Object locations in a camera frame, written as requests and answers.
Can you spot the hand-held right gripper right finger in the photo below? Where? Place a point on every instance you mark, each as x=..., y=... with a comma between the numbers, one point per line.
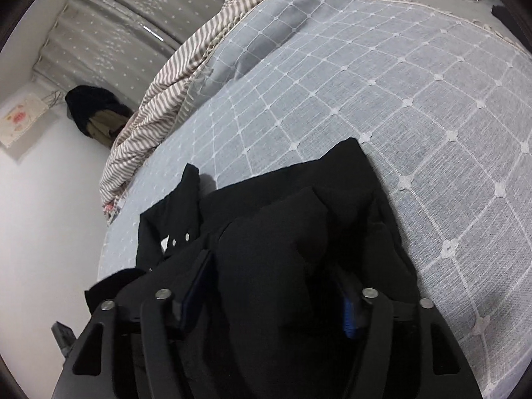
x=351, y=316

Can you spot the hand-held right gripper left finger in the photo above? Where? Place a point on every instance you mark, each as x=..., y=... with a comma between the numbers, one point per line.
x=195, y=291

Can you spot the black padded coat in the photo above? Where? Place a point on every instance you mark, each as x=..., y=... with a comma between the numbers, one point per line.
x=270, y=249

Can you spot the hanging dark and tan clothes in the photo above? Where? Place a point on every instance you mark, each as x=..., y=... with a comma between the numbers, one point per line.
x=91, y=108

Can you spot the small grey device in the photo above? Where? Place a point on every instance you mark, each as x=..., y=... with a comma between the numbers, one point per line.
x=63, y=338

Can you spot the striped duvet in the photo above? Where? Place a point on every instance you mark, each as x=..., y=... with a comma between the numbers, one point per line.
x=166, y=91

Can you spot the light blue checked bedspread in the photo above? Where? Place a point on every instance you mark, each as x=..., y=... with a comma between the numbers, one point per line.
x=374, y=112

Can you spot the grey patterned curtain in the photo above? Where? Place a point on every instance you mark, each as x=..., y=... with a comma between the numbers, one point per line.
x=116, y=20

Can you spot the grey bed sheet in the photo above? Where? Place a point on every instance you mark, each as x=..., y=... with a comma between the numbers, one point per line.
x=449, y=12

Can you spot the small dark cloth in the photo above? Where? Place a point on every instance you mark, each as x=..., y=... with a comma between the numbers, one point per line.
x=506, y=16

